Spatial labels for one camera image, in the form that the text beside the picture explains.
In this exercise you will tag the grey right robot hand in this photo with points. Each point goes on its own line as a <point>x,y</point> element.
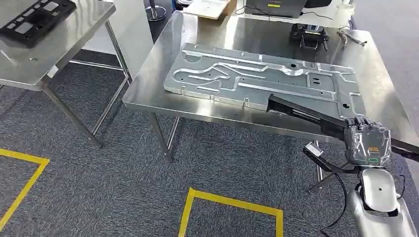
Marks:
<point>368,145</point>

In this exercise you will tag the long black plastic part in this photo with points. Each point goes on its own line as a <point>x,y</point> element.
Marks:
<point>304,113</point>

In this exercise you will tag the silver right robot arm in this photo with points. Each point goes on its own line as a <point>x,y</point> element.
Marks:
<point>379,193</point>

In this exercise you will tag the metal clamp tool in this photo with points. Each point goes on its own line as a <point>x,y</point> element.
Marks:
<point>350,37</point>

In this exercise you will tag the black metal fixture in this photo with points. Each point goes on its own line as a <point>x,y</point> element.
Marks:
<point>309,36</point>

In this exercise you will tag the white table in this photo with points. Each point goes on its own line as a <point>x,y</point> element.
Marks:
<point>327,20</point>

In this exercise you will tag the stamped metal panel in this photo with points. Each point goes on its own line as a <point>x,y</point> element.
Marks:
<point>248,78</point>

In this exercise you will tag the yellow floor tape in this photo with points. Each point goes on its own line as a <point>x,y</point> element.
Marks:
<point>229,202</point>
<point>29,181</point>

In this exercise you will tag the black case with yellow label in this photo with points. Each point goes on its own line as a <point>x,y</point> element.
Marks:
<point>275,8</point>

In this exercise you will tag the large steel table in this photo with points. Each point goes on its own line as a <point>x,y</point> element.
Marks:
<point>170,95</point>

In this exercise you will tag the cardboard box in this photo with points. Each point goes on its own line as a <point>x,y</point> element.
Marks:
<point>209,8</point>

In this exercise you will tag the round chair base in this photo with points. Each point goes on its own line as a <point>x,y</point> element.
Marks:
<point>155,12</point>

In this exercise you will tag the white partition board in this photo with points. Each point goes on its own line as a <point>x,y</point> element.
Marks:
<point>131,32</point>

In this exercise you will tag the small steel table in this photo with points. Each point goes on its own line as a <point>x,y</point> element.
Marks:
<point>65,42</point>

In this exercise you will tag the black tray with metal parts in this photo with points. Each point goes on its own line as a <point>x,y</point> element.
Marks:
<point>36,19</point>

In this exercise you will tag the black camera bracket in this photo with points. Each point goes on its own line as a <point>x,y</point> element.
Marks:
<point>334,168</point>

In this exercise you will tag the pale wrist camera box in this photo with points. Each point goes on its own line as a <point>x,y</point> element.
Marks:
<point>313,150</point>

